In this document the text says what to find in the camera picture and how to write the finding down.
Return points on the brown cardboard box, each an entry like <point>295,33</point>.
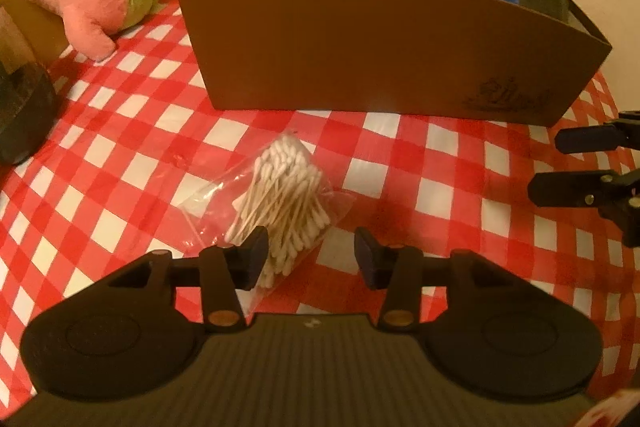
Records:
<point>350,47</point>

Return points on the red white checkered tablecloth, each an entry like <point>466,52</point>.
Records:
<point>450,207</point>

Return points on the clear bag of cotton swabs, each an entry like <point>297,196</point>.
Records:
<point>285,197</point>

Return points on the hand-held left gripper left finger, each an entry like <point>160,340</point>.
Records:
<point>257,254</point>

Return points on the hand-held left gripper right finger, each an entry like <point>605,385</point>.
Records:
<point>365,259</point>

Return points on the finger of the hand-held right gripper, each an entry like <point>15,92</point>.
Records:
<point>565,189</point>
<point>580,141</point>

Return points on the glass jar with dark base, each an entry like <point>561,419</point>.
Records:
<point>25,117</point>

